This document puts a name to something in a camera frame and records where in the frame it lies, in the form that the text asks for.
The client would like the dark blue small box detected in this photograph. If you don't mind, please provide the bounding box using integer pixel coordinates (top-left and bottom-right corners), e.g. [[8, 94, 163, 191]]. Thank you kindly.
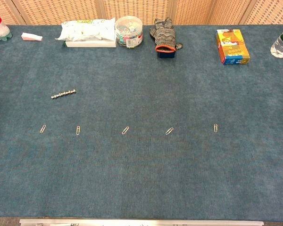
[[158, 49, 176, 59]]

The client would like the grey knit orange-cuff glove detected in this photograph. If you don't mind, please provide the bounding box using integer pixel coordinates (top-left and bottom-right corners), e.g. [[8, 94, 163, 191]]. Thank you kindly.
[[149, 17, 184, 53]]

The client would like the aluminium rail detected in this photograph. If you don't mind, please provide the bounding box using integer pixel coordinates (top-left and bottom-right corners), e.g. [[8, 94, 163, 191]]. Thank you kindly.
[[19, 218, 265, 226]]

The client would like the white wet wipes pack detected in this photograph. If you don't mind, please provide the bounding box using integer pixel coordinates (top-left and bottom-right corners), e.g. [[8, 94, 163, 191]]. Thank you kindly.
[[54, 17, 117, 43]]

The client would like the silver beaded magnetic rod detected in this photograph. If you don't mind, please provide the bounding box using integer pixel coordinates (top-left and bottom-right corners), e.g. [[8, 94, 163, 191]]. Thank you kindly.
[[51, 89, 77, 100]]

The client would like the pink white paper block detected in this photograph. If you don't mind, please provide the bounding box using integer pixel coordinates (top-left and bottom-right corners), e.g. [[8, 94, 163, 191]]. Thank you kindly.
[[21, 32, 43, 42]]

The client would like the flat white box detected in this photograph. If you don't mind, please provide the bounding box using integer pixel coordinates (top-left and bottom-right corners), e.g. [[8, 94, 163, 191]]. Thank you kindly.
[[65, 37, 117, 48]]

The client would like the wicker folding screen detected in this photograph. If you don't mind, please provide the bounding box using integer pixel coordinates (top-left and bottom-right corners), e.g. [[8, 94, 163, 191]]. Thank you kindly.
[[0, 0, 283, 26]]

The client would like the orange yellow carton box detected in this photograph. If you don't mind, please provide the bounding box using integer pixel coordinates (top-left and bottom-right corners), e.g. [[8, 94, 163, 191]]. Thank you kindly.
[[215, 28, 251, 65]]

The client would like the clear tub of clips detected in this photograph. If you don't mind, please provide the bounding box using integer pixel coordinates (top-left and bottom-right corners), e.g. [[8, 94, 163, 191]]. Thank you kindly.
[[115, 15, 144, 48]]

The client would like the green label water bottle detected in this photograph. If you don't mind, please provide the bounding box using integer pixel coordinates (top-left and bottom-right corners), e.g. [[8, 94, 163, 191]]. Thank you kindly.
[[270, 22, 283, 59]]

